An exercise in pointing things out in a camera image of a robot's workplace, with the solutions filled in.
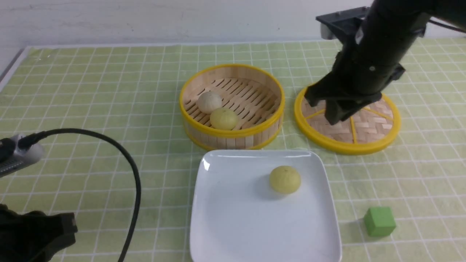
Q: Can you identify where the white square plate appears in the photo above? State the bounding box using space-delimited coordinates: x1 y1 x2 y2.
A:
190 150 343 262

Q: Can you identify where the yellow bamboo steamer lid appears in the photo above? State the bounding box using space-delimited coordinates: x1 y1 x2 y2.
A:
293 89 402 155

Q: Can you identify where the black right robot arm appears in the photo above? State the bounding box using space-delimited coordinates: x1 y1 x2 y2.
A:
305 0 466 126

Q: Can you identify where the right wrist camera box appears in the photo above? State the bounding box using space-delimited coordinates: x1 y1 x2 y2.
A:
316 6 370 43

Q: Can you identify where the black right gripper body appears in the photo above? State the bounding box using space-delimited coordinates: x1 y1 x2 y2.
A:
306 35 406 106

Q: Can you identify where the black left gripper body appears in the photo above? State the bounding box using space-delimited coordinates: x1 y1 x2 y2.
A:
0 204 77 262

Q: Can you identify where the yellow steamed bun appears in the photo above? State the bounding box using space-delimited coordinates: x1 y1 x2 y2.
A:
269 166 301 194
210 107 239 130

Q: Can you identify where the green checkered tablecloth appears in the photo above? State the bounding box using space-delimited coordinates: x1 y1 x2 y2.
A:
0 38 465 262

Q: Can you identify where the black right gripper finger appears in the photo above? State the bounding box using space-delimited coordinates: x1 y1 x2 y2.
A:
325 98 364 126
304 93 327 107

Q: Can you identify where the black camera cable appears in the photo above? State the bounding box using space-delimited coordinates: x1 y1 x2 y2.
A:
18 128 142 262

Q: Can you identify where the yellow bamboo steamer basket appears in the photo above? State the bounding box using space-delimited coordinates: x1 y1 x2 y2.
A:
179 64 285 151

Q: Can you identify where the green wooden cube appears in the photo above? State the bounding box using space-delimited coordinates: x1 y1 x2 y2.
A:
363 207 396 238

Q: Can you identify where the white steamed bun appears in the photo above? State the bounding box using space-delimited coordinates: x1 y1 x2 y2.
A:
196 91 222 114

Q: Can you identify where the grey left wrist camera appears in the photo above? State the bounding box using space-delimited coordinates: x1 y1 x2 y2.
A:
0 134 45 178

